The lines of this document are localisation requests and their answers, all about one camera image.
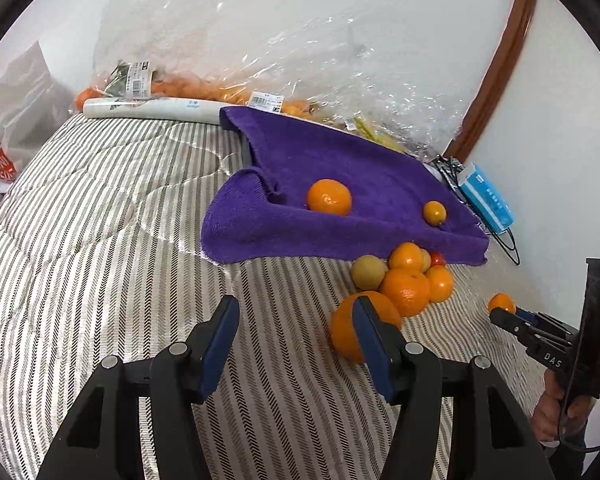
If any brown wooden door frame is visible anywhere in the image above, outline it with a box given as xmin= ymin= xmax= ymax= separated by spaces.
xmin=447 ymin=0 xmax=541 ymax=163

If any person's right hand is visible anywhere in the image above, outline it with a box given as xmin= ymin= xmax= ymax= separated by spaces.
xmin=531 ymin=387 xmax=588 ymax=456

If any large orange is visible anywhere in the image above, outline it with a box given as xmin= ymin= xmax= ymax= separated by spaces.
xmin=329 ymin=291 xmax=403 ymax=365

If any blue tissue pack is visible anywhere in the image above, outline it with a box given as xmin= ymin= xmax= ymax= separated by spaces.
xmin=457 ymin=162 xmax=516 ymax=233

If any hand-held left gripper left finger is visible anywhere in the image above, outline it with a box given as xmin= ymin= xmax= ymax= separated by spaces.
xmin=36 ymin=295 xmax=241 ymax=480

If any clear bag of yellow fruit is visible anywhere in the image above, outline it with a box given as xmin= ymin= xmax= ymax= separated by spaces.
xmin=325 ymin=110 xmax=431 ymax=156

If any grey striped quilt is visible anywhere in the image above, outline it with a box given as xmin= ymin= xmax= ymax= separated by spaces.
xmin=0 ymin=110 xmax=571 ymax=480

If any purple towel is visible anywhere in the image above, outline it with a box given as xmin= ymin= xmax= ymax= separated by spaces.
xmin=200 ymin=105 xmax=491 ymax=267

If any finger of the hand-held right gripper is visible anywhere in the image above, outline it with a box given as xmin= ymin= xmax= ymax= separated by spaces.
xmin=515 ymin=309 xmax=581 ymax=336
xmin=489 ymin=307 xmax=578 ymax=361

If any clear bag of small oranges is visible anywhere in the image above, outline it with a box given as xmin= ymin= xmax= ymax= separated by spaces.
xmin=220 ymin=85 xmax=331 ymax=123

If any white plastic bag red print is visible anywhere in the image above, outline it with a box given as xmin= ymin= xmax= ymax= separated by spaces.
xmin=0 ymin=40 xmax=73 ymax=196

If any yellow-green round fruit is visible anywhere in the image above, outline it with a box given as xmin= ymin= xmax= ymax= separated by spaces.
xmin=351 ymin=255 xmax=387 ymax=292

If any small yellow-orange citrus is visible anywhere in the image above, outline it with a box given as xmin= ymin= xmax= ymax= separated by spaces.
xmin=423 ymin=201 xmax=448 ymax=226
xmin=487 ymin=292 xmax=517 ymax=316

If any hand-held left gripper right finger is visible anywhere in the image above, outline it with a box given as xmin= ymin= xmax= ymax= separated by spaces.
xmin=351 ymin=295 xmax=556 ymax=480

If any white paper roll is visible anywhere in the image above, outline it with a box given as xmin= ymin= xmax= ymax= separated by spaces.
xmin=82 ymin=97 xmax=241 ymax=125

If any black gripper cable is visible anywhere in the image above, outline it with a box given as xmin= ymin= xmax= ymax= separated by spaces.
xmin=557 ymin=400 xmax=600 ymax=455

